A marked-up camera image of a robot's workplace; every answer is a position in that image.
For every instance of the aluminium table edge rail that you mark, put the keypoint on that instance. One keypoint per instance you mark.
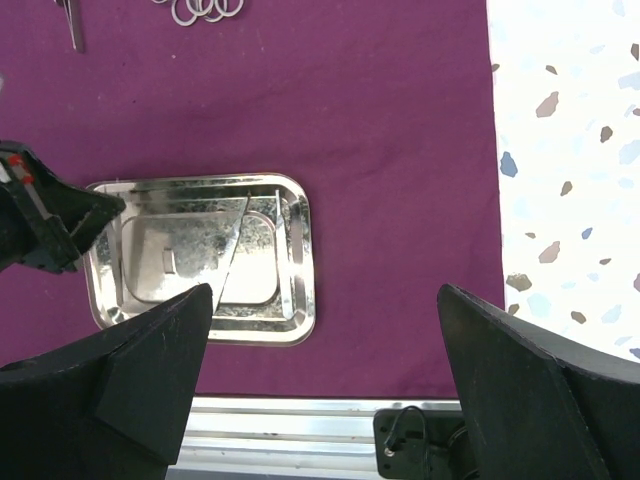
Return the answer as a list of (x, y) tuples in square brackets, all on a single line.
[(272, 438)]

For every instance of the steel scalpel handle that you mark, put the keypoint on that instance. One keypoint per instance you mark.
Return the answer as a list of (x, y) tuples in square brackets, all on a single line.
[(226, 260)]

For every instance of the steel surgical scissors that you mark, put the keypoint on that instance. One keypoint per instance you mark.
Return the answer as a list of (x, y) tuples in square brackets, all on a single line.
[(185, 13)]

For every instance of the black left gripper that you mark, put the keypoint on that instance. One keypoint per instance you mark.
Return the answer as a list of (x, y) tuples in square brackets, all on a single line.
[(47, 224)]

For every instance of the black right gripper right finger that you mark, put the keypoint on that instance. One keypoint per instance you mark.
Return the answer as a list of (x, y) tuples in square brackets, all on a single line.
[(538, 405)]

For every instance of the steel forceps with ring handles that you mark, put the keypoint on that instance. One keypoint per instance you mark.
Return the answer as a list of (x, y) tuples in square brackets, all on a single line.
[(218, 10)]

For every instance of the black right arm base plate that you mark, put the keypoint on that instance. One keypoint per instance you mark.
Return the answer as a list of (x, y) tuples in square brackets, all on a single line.
[(418, 444)]

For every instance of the pointed steel tweezers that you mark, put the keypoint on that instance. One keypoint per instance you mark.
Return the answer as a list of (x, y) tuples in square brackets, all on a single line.
[(71, 9)]

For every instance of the stainless steel instrument tray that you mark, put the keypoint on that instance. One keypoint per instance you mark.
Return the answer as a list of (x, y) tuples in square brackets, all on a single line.
[(171, 237)]

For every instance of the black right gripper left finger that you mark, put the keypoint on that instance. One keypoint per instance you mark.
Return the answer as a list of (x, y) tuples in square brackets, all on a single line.
[(113, 405)]

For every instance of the purple surgical cloth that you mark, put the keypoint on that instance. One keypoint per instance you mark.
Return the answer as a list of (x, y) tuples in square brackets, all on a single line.
[(381, 110)]

